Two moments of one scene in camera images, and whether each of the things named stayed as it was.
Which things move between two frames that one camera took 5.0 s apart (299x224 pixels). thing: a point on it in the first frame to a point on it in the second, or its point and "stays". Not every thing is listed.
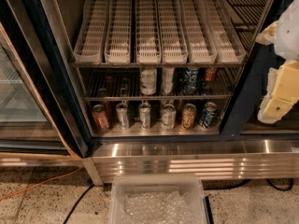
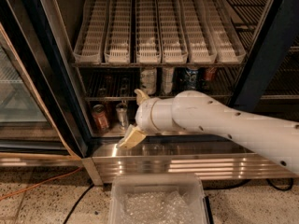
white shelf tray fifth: [200, 44] stays
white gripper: [288, 35] to [143, 115]
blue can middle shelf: [191, 80] stays
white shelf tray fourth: [173, 44] stays
